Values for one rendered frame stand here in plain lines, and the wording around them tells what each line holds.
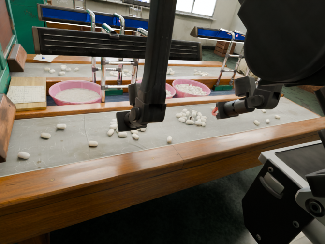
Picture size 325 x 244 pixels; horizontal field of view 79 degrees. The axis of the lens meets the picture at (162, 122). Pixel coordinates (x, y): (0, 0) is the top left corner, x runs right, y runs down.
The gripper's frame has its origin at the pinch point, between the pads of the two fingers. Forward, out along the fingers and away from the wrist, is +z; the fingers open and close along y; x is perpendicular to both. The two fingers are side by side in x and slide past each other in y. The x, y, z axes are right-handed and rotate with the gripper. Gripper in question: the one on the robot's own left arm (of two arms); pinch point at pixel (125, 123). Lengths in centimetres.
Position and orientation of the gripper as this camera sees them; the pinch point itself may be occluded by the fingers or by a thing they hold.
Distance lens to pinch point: 77.0
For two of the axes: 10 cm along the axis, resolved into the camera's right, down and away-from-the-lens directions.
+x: 1.4, 9.9, -0.6
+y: -8.8, 1.0, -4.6
